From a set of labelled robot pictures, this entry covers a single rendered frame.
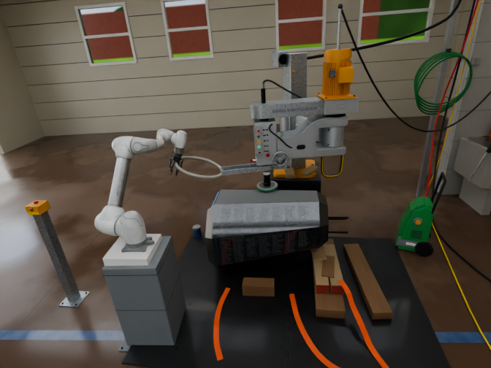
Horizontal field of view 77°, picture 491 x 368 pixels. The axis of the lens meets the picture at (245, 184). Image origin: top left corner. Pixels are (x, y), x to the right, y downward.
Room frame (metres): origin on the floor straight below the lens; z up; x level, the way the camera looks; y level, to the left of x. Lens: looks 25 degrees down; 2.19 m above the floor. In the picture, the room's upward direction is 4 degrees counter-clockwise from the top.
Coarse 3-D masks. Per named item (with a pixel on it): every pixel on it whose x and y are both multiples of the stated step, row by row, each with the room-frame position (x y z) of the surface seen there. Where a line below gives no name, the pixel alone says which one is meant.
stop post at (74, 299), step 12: (36, 204) 2.31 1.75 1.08; (48, 204) 2.37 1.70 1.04; (36, 216) 2.30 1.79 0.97; (48, 216) 2.35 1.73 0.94; (48, 228) 2.31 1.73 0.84; (48, 240) 2.29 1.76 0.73; (48, 252) 2.30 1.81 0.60; (60, 252) 2.33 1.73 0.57; (60, 264) 2.29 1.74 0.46; (60, 276) 2.30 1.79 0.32; (72, 276) 2.36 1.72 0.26; (72, 288) 2.31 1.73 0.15; (72, 300) 2.29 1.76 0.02
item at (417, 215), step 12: (444, 180) 2.60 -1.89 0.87; (408, 204) 2.88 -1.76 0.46; (420, 204) 2.69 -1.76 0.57; (432, 204) 2.74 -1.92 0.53; (408, 216) 2.71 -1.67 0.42; (420, 216) 2.64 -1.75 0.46; (432, 216) 2.62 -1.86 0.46; (408, 228) 2.68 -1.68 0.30; (420, 228) 2.63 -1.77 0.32; (396, 240) 2.77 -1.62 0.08; (408, 240) 2.67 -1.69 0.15; (420, 240) 2.62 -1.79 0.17; (420, 252) 2.58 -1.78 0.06; (432, 252) 2.53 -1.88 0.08
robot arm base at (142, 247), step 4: (148, 240) 1.94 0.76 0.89; (152, 240) 1.94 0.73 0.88; (128, 244) 1.87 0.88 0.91; (140, 244) 1.88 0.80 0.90; (144, 244) 1.90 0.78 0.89; (148, 244) 1.92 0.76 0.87; (152, 244) 1.92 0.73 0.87; (124, 248) 1.87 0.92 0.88; (128, 248) 1.87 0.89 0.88; (132, 248) 1.86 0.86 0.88; (136, 248) 1.86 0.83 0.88; (140, 248) 1.86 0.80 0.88; (144, 248) 1.86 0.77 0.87; (124, 252) 1.85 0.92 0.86
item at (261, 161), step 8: (256, 120) 2.81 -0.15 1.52; (264, 120) 2.79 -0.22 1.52; (272, 120) 2.77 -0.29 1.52; (264, 128) 2.73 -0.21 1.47; (272, 128) 2.74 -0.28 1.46; (264, 136) 2.73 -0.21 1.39; (272, 136) 2.74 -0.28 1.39; (264, 144) 2.73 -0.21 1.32; (272, 144) 2.74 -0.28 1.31; (264, 152) 2.73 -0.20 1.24; (272, 152) 2.74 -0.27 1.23; (256, 160) 2.74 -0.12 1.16; (264, 160) 2.73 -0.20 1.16; (272, 160) 2.74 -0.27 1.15
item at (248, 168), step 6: (282, 162) 2.90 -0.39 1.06; (222, 168) 2.89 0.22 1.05; (228, 168) 2.89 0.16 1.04; (234, 168) 2.89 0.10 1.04; (240, 168) 2.89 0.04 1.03; (246, 168) 2.78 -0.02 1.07; (252, 168) 2.78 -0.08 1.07; (258, 168) 2.78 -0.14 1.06; (264, 168) 2.78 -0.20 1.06; (270, 168) 2.78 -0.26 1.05; (276, 168) 2.78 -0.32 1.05; (282, 168) 2.79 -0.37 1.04; (288, 168) 2.75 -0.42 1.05; (228, 174) 2.78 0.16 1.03; (234, 174) 2.78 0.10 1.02
